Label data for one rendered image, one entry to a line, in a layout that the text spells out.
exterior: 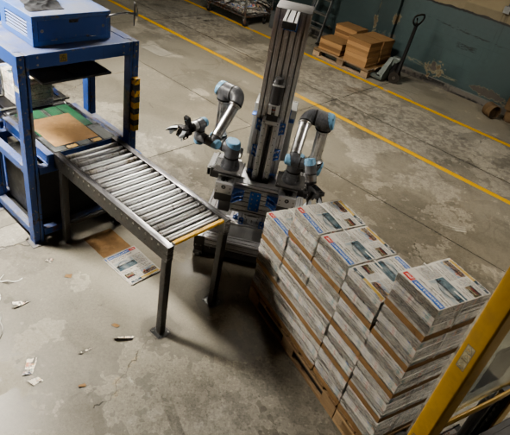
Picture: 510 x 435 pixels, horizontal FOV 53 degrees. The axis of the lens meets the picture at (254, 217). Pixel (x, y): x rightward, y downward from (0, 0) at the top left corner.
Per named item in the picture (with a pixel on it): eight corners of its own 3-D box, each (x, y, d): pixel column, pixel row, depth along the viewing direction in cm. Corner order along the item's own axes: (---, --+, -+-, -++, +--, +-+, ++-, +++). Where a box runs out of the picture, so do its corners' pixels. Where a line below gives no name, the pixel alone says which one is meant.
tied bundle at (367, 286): (386, 281, 320) (398, 253, 307) (418, 314, 300) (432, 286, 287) (337, 295, 302) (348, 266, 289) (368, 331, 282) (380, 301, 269)
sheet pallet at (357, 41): (389, 72, 937) (399, 40, 905) (365, 78, 883) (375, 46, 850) (337, 49, 996) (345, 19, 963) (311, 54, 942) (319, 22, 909)
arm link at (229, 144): (233, 160, 392) (236, 145, 384) (219, 154, 397) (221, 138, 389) (242, 155, 400) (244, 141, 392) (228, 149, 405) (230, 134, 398)
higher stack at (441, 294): (375, 399, 348) (449, 255, 274) (405, 437, 328) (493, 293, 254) (330, 419, 330) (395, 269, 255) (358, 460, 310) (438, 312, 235)
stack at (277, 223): (287, 285, 425) (311, 203, 377) (376, 400, 348) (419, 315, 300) (247, 296, 407) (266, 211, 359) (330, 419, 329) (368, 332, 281)
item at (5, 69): (54, 104, 444) (53, 74, 429) (21, 110, 424) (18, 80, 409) (32, 87, 462) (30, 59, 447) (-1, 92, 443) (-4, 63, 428)
